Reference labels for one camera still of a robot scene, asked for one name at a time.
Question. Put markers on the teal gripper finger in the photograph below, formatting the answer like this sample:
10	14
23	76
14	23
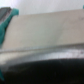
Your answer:
6	14

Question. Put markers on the black kcup holder drawer box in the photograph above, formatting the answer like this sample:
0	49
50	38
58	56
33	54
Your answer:
44	49

